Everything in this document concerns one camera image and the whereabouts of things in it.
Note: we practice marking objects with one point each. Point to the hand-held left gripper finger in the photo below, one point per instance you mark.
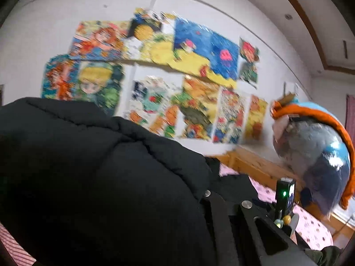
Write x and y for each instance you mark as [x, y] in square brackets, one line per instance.
[251, 227]

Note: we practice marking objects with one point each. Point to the black padded trousers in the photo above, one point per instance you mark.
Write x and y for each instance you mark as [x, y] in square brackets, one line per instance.
[83, 177]

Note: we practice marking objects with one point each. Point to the pink apple print bed sheet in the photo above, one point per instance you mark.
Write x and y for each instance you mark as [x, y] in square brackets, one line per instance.
[310, 227]

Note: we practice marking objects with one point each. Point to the plush toy in plastic bag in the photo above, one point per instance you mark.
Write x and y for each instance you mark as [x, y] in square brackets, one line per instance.
[310, 155]

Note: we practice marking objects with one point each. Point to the dark green cloth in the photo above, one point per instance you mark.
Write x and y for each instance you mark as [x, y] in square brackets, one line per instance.
[324, 256]

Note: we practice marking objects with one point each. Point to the pink curtain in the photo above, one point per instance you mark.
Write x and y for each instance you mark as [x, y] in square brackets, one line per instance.
[351, 113]

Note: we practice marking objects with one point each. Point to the white paper sheet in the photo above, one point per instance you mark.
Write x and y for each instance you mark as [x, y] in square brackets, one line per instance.
[289, 86]

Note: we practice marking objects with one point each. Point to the ceiling air vent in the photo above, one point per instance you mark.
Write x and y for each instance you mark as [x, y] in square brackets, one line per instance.
[345, 49]

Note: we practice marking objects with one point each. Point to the recessed ceiling light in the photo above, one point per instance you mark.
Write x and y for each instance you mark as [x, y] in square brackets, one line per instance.
[288, 17]

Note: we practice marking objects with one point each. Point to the red striped cloth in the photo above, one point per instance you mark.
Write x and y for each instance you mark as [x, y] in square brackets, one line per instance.
[14, 246]

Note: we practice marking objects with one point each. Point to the wooden bed frame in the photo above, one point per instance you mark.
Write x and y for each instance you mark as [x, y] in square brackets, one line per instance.
[258, 166]

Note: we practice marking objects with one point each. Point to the yellow bear wall poster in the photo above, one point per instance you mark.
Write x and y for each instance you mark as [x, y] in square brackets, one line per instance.
[256, 119]

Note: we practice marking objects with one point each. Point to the town drawing wall poster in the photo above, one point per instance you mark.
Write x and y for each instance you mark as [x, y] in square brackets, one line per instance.
[230, 116]

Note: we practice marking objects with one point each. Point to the dark teapot wall poster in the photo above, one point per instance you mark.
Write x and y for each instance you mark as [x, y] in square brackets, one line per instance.
[198, 108]

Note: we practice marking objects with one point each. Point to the red flower green wall poster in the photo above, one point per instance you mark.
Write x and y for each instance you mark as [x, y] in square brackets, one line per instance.
[249, 61]

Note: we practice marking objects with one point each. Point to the orange slices wall poster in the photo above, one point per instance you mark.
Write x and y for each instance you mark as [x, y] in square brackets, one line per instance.
[151, 102]

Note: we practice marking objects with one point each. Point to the blue and yellow wall poster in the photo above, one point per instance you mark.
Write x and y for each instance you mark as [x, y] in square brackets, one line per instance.
[205, 47]

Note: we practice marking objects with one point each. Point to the yellow and dark wall poster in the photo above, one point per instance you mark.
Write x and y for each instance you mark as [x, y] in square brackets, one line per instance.
[148, 37]

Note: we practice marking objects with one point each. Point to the orange-haired figure wall poster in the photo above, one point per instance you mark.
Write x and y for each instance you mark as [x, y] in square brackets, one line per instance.
[99, 40]

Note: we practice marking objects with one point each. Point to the blue orange figure wall poster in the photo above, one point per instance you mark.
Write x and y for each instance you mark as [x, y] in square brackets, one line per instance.
[59, 77]

